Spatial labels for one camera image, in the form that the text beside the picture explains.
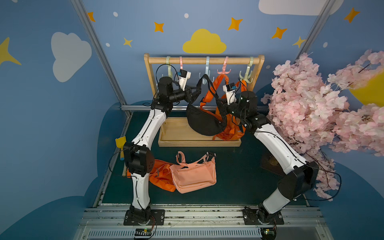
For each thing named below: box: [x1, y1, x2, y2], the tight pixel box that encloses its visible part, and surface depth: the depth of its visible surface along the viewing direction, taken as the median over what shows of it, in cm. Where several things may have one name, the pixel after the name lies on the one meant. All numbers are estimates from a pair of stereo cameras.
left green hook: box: [166, 56, 173, 78], surface depth 66 cm
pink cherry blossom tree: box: [260, 50, 384, 199], surface depth 58 cm
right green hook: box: [239, 56, 254, 84], surface depth 75 cm
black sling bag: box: [186, 74, 228, 137], surface depth 91 cm
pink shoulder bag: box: [170, 151, 217, 194], surface depth 86 cm
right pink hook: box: [217, 56, 232, 75], surface depth 74 cm
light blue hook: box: [199, 56, 215, 85], surface depth 71 cm
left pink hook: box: [179, 56, 183, 70], surface depth 66 cm
